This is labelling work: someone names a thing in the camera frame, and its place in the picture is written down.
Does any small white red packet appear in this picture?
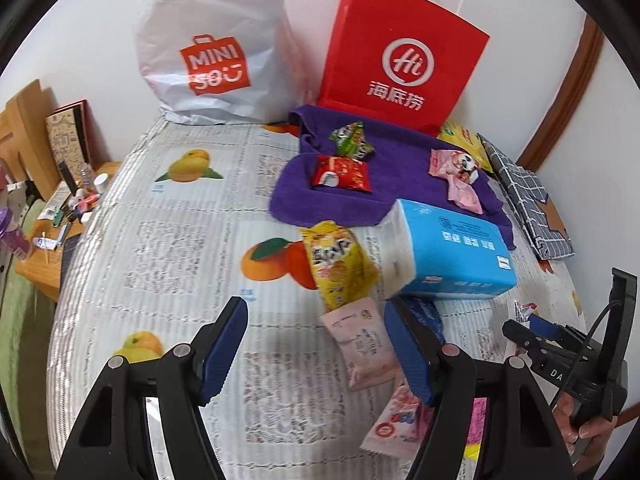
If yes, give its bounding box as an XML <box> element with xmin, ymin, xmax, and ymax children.
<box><xmin>507</xmin><ymin>300</ymin><xmax>541</xmax><ymax>323</ymax></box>

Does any pale pink snack packet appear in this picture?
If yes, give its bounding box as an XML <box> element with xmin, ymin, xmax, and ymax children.
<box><xmin>320</xmin><ymin>296</ymin><xmax>401</xmax><ymax>392</ymax></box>

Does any purple towel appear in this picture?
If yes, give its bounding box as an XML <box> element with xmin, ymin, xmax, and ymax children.
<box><xmin>269</xmin><ymin>104</ymin><xmax>517</xmax><ymax>251</ymax></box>

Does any person's right hand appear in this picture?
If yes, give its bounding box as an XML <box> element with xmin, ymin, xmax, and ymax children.
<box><xmin>552</xmin><ymin>395</ymin><xmax>621</xmax><ymax>461</ymax></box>

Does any green snack packet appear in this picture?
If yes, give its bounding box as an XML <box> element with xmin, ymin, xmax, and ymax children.
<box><xmin>330</xmin><ymin>121</ymin><xmax>377</xmax><ymax>162</ymax></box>

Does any pink packet with red label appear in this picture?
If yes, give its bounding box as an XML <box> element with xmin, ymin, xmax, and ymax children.
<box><xmin>360</xmin><ymin>385</ymin><xmax>436</xmax><ymax>456</ymax></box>

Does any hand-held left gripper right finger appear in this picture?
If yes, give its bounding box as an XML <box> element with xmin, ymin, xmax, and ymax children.
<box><xmin>383</xmin><ymin>298</ymin><xmax>578</xmax><ymax>480</ymax></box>

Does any blue tissue pack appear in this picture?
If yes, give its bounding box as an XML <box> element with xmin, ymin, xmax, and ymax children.
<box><xmin>375</xmin><ymin>198</ymin><xmax>518</xmax><ymax>301</ymax></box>

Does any magenta snack packet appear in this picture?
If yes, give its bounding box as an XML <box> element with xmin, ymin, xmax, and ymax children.
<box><xmin>462</xmin><ymin>396</ymin><xmax>491</xmax><ymax>463</ymax></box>

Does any white plastic bag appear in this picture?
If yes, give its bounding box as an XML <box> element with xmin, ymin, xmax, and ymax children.
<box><xmin>131</xmin><ymin>0</ymin><xmax>301</xmax><ymax>126</ymax></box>

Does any wooden headboard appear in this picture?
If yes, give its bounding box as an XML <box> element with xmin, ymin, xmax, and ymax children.
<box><xmin>0</xmin><ymin>79</ymin><xmax>61</xmax><ymax>201</ymax></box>

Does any yellow chips bag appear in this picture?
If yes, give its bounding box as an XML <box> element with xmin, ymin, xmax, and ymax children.
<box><xmin>436</xmin><ymin>121</ymin><xmax>493</xmax><ymax>176</ymax></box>

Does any grey checked folded cloth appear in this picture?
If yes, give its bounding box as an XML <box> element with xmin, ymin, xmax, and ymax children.
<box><xmin>477</xmin><ymin>132</ymin><xmax>576</xmax><ymax>261</ymax></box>

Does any brown patterned box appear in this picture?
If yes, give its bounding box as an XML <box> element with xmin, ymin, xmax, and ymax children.
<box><xmin>45</xmin><ymin>100</ymin><xmax>93</xmax><ymax>186</ymax></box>

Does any fruit print tablecloth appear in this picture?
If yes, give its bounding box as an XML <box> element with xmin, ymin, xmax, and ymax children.
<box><xmin>46</xmin><ymin>115</ymin><xmax>596</xmax><ymax>480</ymax></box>

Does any green bed sheet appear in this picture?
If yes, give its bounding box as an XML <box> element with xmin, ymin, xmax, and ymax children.
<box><xmin>0</xmin><ymin>195</ymin><xmax>61</xmax><ymax>441</ymax></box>

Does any brown wooden door frame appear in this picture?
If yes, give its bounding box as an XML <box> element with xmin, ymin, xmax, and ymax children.
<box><xmin>515</xmin><ymin>15</ymin><xmax>606</xmax><ymax>171</ymax></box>

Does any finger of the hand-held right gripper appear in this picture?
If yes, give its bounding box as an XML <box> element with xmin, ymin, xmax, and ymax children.
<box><xmin>529</xmin><ymin>314</ymin><xmax>577</xmax><ymax>347</ymax></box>
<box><xmin>501</xmin><ymin>319</ymin><xmax>557</xmax><ymax>367</ymax></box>

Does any panda print pink packet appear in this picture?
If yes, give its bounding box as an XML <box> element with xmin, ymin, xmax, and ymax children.
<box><xmin>429</xmin><ymin>149</ymin><xmax>490</xmax><ymax>181</ymax></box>

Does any blue snack packet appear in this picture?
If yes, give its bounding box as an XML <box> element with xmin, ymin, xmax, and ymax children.
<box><xmin>400</xmin><ymin>297</ymin><xmax>446</xmax><ymax>346</ymax></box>

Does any red snack packet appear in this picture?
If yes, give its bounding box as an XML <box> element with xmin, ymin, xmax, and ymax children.
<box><xmin>311</xmin><ymin>155</ymin><xmax>373</xmax><ymax>193</ymax></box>

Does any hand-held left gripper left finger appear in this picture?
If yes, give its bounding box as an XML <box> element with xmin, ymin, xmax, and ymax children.
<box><xmin>54</xmin><ymin>296</ymin><xmax>250</xmax><ymax>480</ymax></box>

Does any yellow snack packet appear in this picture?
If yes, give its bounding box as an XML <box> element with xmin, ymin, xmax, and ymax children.
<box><xmin>299</xmin><ymin>220</ymin><xmax>381</xmax><ymax>312</ymax></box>

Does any wooden bedside table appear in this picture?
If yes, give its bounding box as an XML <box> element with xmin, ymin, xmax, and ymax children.
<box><xmin>15</xmin><ymin>160</ymin><xmax>121</xmax><ymax>306</ymax></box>

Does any black cable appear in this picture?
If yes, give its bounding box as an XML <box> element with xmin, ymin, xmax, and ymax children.
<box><xmin>565</xmin><ymin>305</ymin><xmax>621</xmax><ymax>396</ymax></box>

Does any red paper bag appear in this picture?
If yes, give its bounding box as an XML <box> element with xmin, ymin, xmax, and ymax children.
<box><xmin>316</xmin><ymin>0</ymin><xmax>492</xmax><ymax>136</ymax></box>

